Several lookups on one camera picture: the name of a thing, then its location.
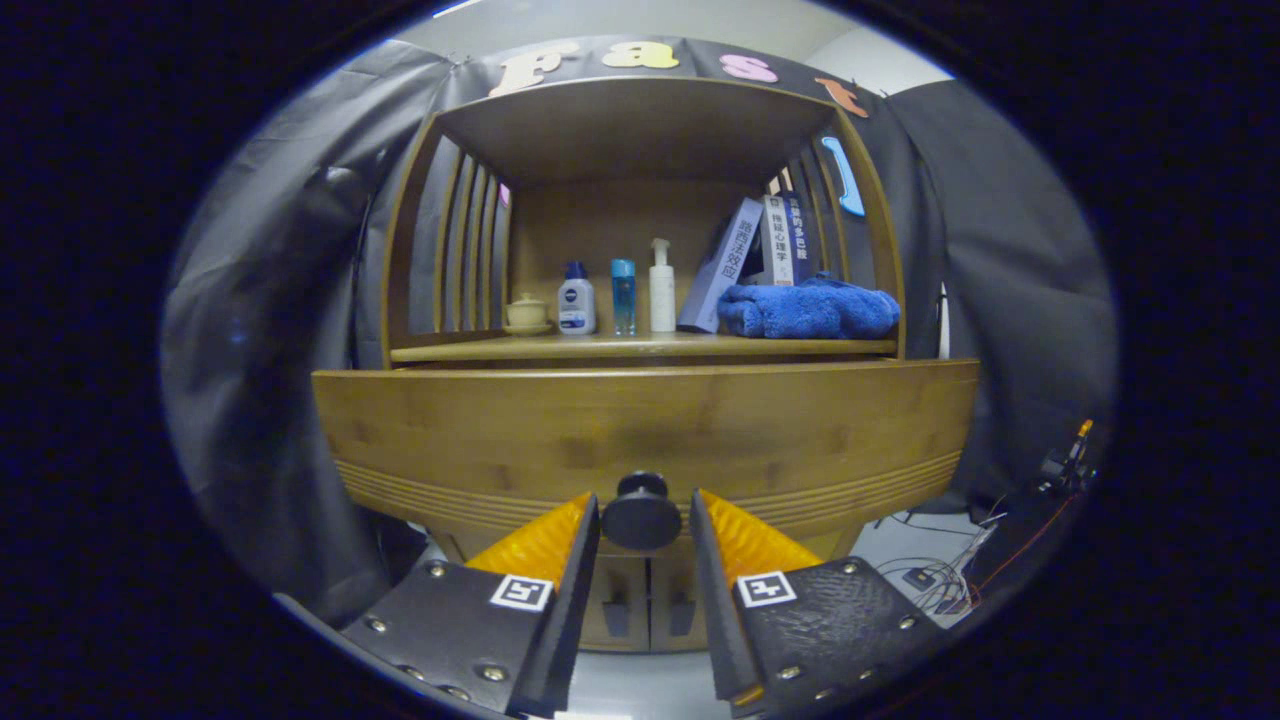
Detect pale lavender book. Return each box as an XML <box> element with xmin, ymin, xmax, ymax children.
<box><xmin>677</xmin><ymin>197</ymin><xmax>766</xmax><ymax>334</ymax></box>

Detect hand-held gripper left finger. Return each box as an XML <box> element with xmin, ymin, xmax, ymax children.
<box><xmin>335</xmin><ymin>491</ymin><xmax>601</xmax><ymax>719</ymax></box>

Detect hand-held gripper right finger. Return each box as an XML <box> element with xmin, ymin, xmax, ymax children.
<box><xmin>690</xmin><ymin>488</ymin><xmax>951</xmax><ymax>713</ymax></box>

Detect black drawer knob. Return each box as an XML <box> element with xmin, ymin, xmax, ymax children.
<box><xmin>600</xmin><ymin>471</ymin><xmax>685</xmax><ymax>552</ymax></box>

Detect clear blue slim bottle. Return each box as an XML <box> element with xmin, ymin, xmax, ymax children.
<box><xmin>611</xmin><ymin>259</ymin><xmax>637</xmax><ymax>337</ymax></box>

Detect white blue-capped lotion bottle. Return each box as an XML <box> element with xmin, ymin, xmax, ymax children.
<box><xmin>557</xmin><ymin>261</ymin><xmax>597</xmax><ymax>336</ymax></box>

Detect beige lidded teacup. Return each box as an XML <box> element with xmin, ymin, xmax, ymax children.
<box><xmin>503</xmin><ymin>293</ymin><xmax>554</xmax><ymax>337</ymax></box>

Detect wooden cabinet door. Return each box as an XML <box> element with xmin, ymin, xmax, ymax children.
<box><xmin>580</xmin><ymin>548</ymin><xmax>651</xmax><ymax>653</ymax></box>
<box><xmin>650</xmin><ymin>545</ymin><xmax>706</xmax><ymax>653</ymax></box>

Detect wooden countertop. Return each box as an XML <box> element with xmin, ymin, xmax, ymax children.
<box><xmin>390</xmin><ymin>330</ymin><xmax>899</xmax><ymax>363</ymax></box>

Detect floor cables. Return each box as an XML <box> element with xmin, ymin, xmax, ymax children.
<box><xmin>875</xmin><ymin>505</ymin><xmax>1001</xmax><ymax>616</ymax></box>

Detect white spine book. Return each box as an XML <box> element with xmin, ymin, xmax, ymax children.
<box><xmin>762</xmin><ymin>194</ymin><xmax>796</xmax><ymax>287</ymax></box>

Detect blue spine book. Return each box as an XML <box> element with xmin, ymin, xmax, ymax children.
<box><xmin>785</xmin><ymin>192</ymin><xmax>816</xmax><ymax>283</ymax></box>

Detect white pump bottle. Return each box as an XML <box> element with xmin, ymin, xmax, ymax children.
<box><xmin>649</xmin><ymin>238</ymin><xmax>677</xmax><ymax>333</ymax></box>

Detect blue folded towel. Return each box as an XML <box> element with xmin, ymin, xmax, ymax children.
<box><xmin>716</xmin><ymin>272</ymin><xmax>901</xmax><ymax>341</ymax></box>

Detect wooden cabinet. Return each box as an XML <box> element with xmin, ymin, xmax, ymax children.
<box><xmin>380</xmin><ymin>75</ymin><xmax>906</xmax><ymax>656</ymax></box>

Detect black orange clamp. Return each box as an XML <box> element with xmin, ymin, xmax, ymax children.
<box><xmin>1040</xmin><ymin>418</ymin><xmax>1096</xmax><ymax>491</ymax></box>

